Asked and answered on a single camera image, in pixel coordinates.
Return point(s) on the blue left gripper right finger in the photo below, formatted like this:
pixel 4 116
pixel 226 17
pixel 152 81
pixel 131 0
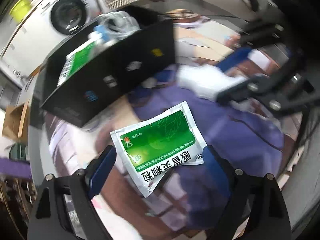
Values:
pixel 220 171

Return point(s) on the yellow green bucket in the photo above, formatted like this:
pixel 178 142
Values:
pixel 20 10

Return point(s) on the open cardboard box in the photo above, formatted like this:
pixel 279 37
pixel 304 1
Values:
pixel 16 122

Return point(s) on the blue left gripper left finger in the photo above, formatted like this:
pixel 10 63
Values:
pixel 99 169

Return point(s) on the purple rolled mat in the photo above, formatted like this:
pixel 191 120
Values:
pixel 16 169

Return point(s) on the white foam sheet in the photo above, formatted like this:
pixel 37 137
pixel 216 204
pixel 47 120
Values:
pixel 205 81

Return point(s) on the green medicine sachet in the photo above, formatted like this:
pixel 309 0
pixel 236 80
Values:
pixel 149 149
pixel 77 59

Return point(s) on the anime printed table mat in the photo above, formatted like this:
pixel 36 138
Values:
pixel 186 196

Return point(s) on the adidas white socks bag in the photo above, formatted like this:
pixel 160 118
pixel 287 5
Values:
pixel 116 26

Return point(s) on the white washing machine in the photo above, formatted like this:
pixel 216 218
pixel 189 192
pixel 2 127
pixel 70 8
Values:
pixel 48 25

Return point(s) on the dark green box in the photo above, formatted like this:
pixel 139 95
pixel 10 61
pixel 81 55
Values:
pixel 19 152

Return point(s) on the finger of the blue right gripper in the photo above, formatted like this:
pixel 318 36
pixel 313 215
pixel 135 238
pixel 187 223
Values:
pixel 236 57

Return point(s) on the black storage box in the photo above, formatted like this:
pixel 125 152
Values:
pixel 110 74

